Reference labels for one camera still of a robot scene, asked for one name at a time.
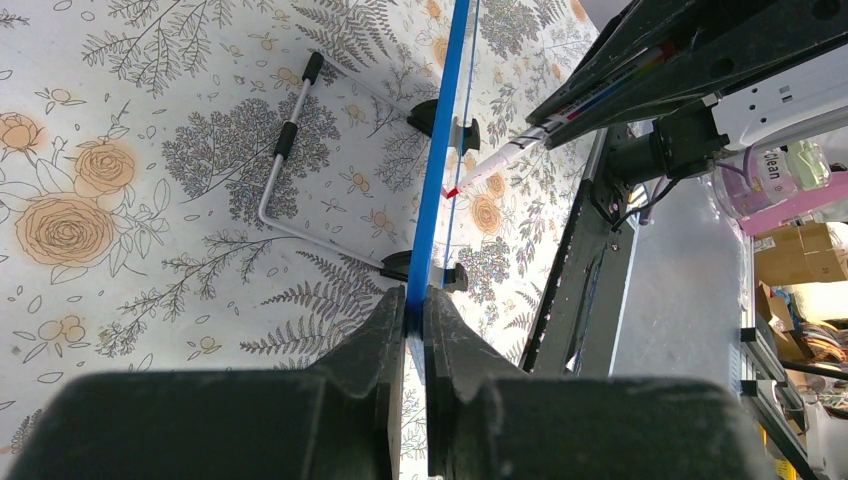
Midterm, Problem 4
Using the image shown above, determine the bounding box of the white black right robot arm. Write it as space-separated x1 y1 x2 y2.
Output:
527 0 847 185

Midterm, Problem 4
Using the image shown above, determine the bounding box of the clear cleaner bottle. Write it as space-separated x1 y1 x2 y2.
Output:
711 140 831 219

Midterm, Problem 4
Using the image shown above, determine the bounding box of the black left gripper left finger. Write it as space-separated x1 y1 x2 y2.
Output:
9 286 405 479

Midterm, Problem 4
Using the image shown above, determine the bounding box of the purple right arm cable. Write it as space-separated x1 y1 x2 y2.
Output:
639 145 757 227

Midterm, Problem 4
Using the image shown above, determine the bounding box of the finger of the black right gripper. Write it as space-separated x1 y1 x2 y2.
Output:
546 1 847 149
526 0 701 124

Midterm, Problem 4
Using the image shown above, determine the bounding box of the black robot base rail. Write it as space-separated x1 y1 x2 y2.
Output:
519 124 635 377

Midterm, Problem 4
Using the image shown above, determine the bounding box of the cardboard box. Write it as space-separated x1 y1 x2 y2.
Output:
754 222 847 287

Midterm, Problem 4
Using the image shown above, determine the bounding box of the white red whiteboard marker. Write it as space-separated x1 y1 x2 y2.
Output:
442 41 676 199

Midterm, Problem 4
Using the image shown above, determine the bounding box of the metal wire whiteboard stand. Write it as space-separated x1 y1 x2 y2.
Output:
257 51 438 271

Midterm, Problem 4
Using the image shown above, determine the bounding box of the floral tablecloth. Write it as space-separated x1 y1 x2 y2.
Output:
1 1 599 479

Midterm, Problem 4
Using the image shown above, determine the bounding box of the blue framed whiteboard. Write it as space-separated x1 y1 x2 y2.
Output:
405 1 480 337

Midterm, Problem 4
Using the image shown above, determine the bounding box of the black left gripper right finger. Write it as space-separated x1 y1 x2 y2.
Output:
422 288 774 479

